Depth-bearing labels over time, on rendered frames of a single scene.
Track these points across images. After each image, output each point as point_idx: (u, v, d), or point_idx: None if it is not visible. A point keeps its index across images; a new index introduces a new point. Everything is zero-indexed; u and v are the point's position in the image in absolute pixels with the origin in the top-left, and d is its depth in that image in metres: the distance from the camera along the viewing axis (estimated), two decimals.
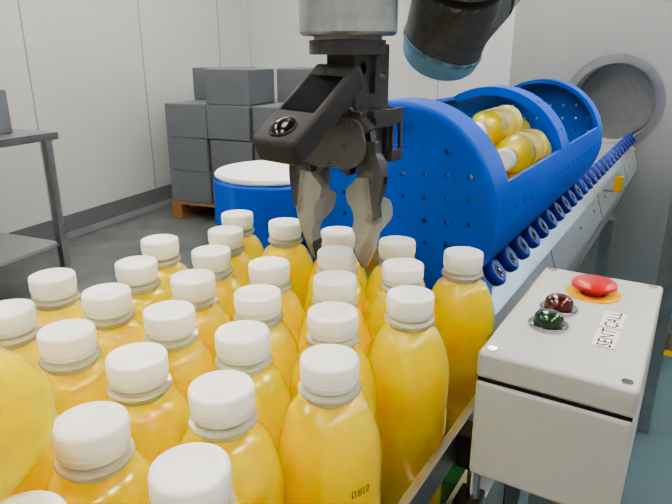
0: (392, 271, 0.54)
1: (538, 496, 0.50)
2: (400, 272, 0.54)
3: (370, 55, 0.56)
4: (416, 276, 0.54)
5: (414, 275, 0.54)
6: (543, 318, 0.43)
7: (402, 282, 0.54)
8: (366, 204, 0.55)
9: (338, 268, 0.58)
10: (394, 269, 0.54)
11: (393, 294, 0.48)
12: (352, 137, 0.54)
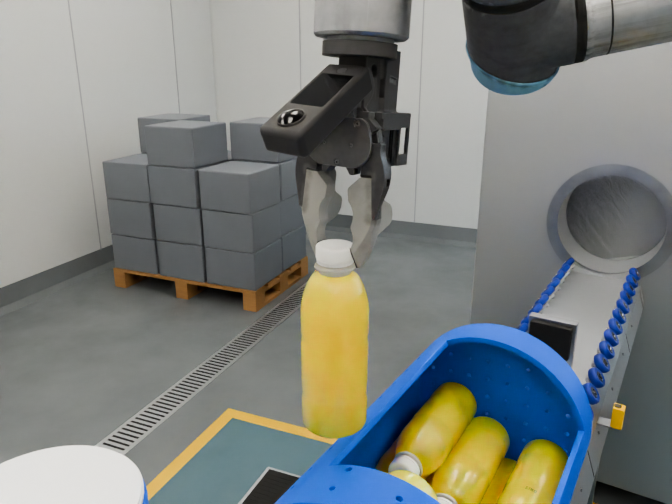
0: None
1: None
2: None
3: (381, 60, 0.57)
4: None
5: None
6: None
7: None
8: (367, 204, 0.56)
9: (336, 262, 0.57)
10: None
11: None
12: (359, 136, 0.54)
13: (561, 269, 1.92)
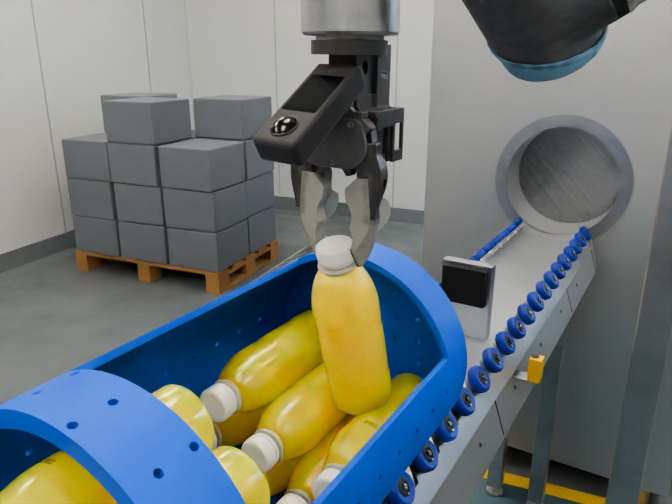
0: None
1: None
2: None
3: (372, 55, 0.56)
4: None
5: None
6: None
7: None
8: (364, 205, 0.56)
9: (338, 264, 0.58)
10: None
11: None
12: (353, 137, 0.54)
13: (507, 228, 1.78)
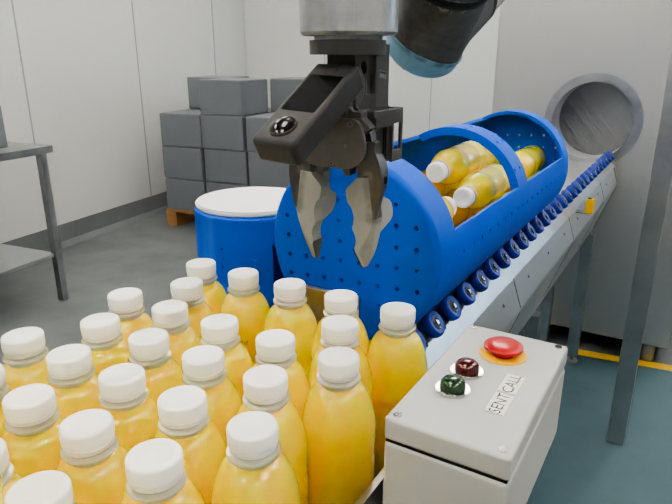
0: (328, 330, 0.60)
1: None
2: (335, 331, 0.60)
3: (370, 55, 0.56)
4: (350, 334, 0.60)
5: (348, 334, 0.60)
6: (446, 384, 0.49)
7: (337, 340, 0.60)
8: (366, 204, 0.55)
9: None
10: (330, 328, 0.60)
11: (322, 357, 0.54)
12: (352, 137, 0.54)
13: None
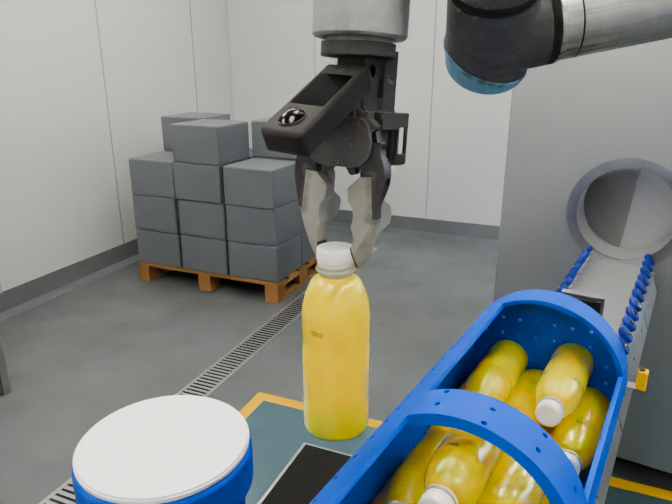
0: (324, 253, 0.58)
1: None
2: (331, 254, 0.57)
3: (380, 60, 0.58)
4: (346, 258, 0.58)
5: (344, 257, 0.58)
6: None
7: (333, 264, 0.58)
8: (367, 204, 0.56)
9: (555, 422, 0.92)
10: (325, 251, 0.58)
11: None
12: (358, 136, 0.55)
13: (582, 255, 2.07)
